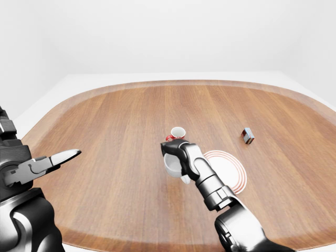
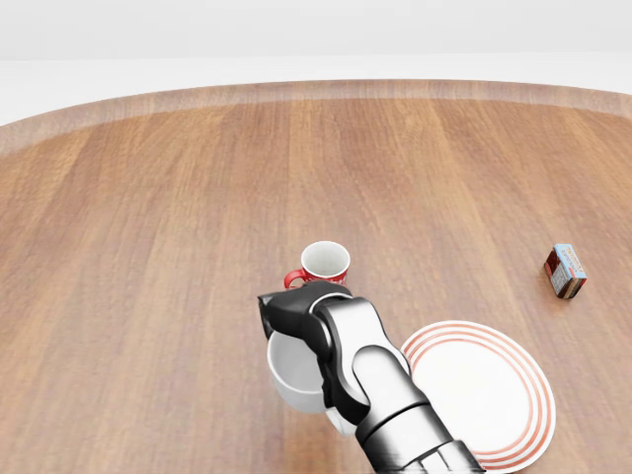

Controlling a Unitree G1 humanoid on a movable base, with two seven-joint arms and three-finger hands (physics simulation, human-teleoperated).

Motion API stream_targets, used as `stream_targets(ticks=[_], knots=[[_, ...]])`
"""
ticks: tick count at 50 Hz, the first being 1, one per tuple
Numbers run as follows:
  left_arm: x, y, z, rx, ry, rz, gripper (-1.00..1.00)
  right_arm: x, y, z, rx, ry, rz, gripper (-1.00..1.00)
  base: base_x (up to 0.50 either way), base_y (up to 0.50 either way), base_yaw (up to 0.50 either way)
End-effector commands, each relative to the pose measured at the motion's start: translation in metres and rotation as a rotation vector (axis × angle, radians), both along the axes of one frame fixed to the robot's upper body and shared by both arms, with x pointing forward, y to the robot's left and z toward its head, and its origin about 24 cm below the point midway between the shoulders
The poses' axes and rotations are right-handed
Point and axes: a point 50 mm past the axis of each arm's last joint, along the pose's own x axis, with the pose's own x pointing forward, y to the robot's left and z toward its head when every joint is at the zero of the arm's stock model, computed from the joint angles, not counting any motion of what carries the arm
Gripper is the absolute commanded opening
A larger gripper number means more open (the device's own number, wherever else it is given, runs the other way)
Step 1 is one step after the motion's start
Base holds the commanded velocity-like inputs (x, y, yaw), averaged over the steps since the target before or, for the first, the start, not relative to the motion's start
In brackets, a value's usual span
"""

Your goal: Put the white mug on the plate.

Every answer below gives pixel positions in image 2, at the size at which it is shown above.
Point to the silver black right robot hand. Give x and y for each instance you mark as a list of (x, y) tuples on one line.
[(345, 336)]

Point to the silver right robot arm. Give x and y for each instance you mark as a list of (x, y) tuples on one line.
[(410, 444)]

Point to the red mug white inside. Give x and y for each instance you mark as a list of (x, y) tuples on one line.
[(323, 260)]

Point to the white plate with red rings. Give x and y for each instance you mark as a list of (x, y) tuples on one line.
[(484, 390)]

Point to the small printed food box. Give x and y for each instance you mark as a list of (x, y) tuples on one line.
[(566, 271)]

